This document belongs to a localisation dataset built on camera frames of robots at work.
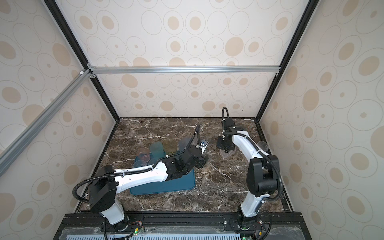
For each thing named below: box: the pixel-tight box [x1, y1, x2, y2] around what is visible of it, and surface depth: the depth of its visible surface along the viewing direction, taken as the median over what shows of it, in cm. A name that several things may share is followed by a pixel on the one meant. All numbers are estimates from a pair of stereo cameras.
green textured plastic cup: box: [149, 142, 166, 164], surface depth 97 cm
